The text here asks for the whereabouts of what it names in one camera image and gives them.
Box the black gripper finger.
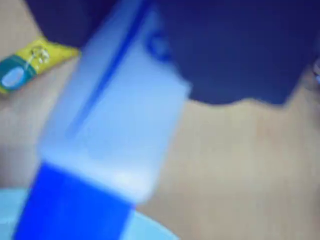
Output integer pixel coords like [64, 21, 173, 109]
[24, 0, 123, 50]
[153, 0, 320, 107]

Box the white bottle with blue cap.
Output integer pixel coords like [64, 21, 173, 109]
[12, 0, 193, 240]

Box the light green round bowl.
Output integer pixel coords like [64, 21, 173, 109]
[0, 188, 180, 240]

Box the yellow stick sachet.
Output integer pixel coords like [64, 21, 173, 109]
[0, 34, 81, 95]

